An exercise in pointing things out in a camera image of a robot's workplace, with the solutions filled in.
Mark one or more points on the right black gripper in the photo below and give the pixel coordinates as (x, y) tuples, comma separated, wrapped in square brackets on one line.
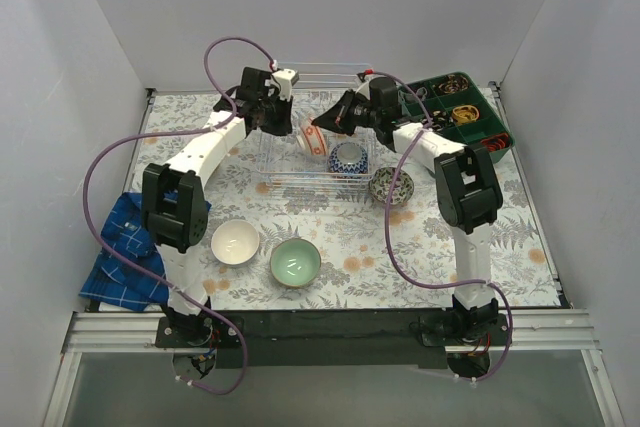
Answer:
[(347, 113)]

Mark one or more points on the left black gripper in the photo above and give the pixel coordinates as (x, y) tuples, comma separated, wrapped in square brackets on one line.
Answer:
[(275, 117)]

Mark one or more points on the orange floral bowl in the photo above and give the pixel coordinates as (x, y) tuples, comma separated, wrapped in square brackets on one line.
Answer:
[(310, 139)]

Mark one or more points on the blue zigzag red-inside bowl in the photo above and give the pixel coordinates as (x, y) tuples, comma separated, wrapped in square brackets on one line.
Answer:
[(348, 158)]

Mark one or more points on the white wire dish rack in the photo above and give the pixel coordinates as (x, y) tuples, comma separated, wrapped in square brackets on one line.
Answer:
[(283, 162)]

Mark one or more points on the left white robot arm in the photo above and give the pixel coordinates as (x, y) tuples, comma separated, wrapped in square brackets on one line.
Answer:
[(174, 210)]

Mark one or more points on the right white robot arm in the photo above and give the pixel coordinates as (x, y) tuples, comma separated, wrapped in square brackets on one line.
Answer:
[(468, 192)]

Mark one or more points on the floral table mat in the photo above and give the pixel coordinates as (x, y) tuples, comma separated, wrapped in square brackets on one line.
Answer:
[(347, 229)]

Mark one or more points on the green divided organizer tray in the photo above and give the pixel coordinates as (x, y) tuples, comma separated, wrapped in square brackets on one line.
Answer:
[(462, 113)]

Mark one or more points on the celadon green bowl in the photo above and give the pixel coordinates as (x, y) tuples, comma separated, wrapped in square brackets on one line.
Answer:
[(295, 263)]

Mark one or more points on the blue plaid cloth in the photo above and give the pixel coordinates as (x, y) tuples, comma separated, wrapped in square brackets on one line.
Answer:
[(113, 282)]

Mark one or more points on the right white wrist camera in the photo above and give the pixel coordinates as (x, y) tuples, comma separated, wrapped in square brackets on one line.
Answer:
[(365, 78)]

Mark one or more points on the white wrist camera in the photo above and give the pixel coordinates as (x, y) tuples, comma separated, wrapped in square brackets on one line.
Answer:
[(365, 78), (284, 80)]

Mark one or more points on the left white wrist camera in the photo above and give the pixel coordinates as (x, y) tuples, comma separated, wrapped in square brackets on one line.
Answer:
[(284, 80)]

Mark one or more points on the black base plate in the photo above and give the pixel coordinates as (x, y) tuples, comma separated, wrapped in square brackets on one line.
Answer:
[(425, 338)]

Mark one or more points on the aluminium frame rail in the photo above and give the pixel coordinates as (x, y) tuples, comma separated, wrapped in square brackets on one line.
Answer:
[(534, 330)]

